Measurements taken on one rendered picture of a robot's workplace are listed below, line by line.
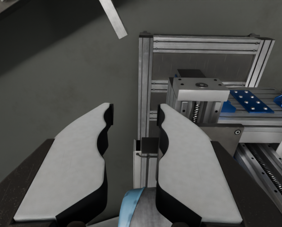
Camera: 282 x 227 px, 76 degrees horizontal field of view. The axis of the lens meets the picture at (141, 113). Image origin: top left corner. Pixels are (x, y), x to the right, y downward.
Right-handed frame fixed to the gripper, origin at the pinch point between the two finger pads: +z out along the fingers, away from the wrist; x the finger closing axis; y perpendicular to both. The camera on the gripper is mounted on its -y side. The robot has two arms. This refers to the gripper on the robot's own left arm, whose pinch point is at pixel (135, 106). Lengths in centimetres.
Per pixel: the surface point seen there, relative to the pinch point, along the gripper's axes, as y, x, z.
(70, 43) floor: 22, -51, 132
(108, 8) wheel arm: -4, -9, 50
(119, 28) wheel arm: 1, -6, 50
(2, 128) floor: 103, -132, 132
